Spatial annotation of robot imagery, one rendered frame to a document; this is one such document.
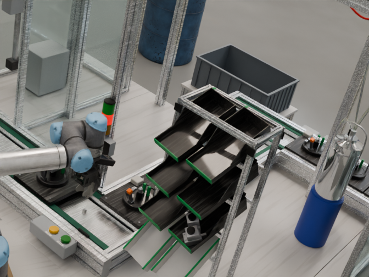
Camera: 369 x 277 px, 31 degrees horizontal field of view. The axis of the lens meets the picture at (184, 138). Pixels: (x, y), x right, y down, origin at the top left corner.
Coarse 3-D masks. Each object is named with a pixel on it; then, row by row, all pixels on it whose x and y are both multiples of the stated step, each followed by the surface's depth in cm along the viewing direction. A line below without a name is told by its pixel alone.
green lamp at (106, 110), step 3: (105, 105) 270; (108, 105) 270; (111, 105) 270; (114, 105) 272; (102, 108) 273; (105, 108) 271; (108, 108) 271; (111, 108) 271; (114, 108) 273; (102, 111) 273; (105, 111) 272; (108, 111) 272; (111, 111) 272; (105, 114) 273; (108, 114) 272; (111, 114) 273
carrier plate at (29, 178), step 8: (16, 176) 289; (24, 176) 290; (32, 176) 292; (24, 184) 287; (32, 184) 287; (40, 184) 288; (72, 184) 293; (32, 192) 285; (40, 192) 284; (48, 192) 285; (56, 192) 286; (64, 192) 287; (72, 192) 290; (48, 200) 281; (56, 200) 282
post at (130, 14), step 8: (128, 0) 250; (136, 0) 250; (128, 8) 252; (136, 8) 253; (128, 16) 253; (128, 24) 254; (128, 32) 256; (120, 40) 260; (128, 40) 259; (120, 48) 261; (128, 48) 262; (120, 56) 263; (120, 64) 264; (120, 72) 265; (120, 80) 268; (112, 88) 271; (120, 88) 271; (112, 96) 273; (120, 96) 274; (112, 128) 280; (112, 136) 284; (104, 168) 292; (104, 176) 295; (104, 184) 298
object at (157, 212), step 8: (160, 192) 255; (176, 192) 256; (152, 200) 254; (160, 200) 255; (168, 200) 254; (176, 200) 254; (144, 208) 253; (152, 208) 253; (160, 208) 252; (168, 208) 252; (176, 208) 251; (184, 208) 248; (144, 216) 251; (152, 216) 251; (160, 216) 250; (168, 216) 250; (176, 216) 248; (160, 224) 248; (168, 224) 247
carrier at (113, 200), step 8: (136, 176) 304; (128, 184) 302; (136, 184) 301; (144, 184) 292; (112, 192) 294; (120, 192) 295; (136, 192) 290; (144, 192) 296; (152, 192) 300; (104, 200) 288; (112, 200) 290; (120, 200) 291; (128, 200) 287; (136, 200) 290; (144, 200) 291; (112, 208) 286; (120, 208) 286; (128, 208) 287; (136, 208) 286; (120, 216) 285; (128, 216) 283; (136, 216) 284; (136, 224) 280
